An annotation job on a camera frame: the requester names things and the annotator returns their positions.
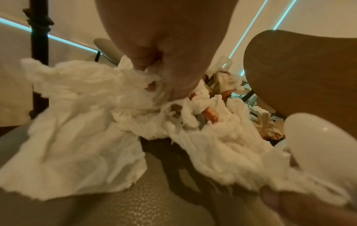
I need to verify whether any black metal stand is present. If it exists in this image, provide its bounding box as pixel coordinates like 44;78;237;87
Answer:
22;0;55;118

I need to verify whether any person's left hand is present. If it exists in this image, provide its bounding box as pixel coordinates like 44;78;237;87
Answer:
94;0;241;100

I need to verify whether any white glossy ceramic spoon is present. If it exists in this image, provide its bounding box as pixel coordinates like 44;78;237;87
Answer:
284;112;357;191

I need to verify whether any white tissue paper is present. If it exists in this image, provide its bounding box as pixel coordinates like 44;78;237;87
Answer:
0;55;353;210

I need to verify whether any brown wooden chair back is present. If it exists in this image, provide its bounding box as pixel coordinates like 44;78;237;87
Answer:
243;29;357;140

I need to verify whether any orange food scrap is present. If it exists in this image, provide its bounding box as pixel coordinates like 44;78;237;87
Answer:
204;108;221;124

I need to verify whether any cream artificial flower arrangement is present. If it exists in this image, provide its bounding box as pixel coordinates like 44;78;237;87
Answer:
203;66;286;142

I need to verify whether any cyan light strip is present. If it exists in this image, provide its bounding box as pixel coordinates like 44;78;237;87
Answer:
239;0;298;77
0;17;97;53
229;0;269;61

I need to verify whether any person's right hand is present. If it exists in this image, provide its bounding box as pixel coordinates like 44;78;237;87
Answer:
259;153;357;226

